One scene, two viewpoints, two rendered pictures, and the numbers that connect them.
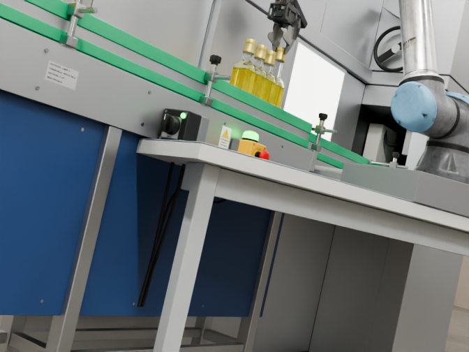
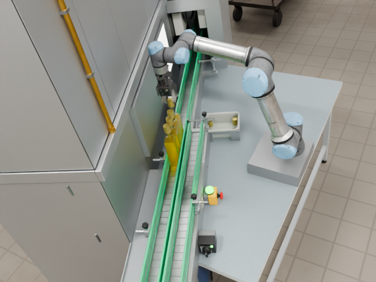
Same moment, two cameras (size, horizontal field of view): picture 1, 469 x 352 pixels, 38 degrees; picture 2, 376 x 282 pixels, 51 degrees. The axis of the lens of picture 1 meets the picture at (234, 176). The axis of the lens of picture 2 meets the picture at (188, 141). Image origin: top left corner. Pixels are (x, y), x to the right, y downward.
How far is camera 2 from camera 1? 1.96 m
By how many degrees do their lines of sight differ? 49
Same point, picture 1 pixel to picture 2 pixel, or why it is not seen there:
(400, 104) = (278, 153)
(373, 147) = (179, 27)
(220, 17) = (139, 121)
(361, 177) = (262, 172)
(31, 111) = not seen: outside the picture
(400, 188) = (288, 181)
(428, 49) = (283, 123)
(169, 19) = (129, 160)
